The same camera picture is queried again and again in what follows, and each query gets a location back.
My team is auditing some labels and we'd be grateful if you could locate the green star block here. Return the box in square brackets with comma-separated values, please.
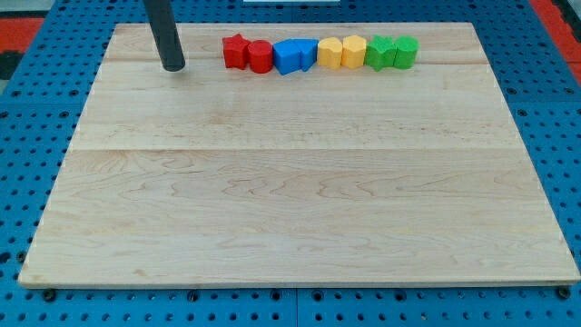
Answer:
[364, 35, 397, 72]

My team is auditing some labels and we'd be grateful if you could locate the yellow hexagon block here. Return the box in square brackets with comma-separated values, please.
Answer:
[341, 35, 367, 69]

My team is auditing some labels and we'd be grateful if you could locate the blue cube block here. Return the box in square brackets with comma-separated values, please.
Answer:
[273, 39, 301, 75]

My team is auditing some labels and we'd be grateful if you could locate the black cylindrical robot arm rod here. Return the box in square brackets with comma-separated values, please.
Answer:
[143, 0, 185, 72]

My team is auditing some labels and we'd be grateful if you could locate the red cylinder block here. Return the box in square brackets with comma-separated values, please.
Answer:
[248, 40, 273, 74]

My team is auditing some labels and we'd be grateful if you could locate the green cylinder block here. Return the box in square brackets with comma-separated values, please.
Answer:
[393, 35, 419, 69]

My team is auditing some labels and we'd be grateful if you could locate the red star block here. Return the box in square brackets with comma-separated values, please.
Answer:
[222, 34, 251, 70]

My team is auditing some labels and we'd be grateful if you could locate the yellow heart block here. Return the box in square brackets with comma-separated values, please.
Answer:
[317, 37, 343, 69]

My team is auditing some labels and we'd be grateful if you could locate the light wooden board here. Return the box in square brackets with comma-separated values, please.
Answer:
[19, 23, 580, 290]

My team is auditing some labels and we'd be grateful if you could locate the blue wedge block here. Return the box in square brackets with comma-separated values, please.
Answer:
[292, 38, 319, 72]

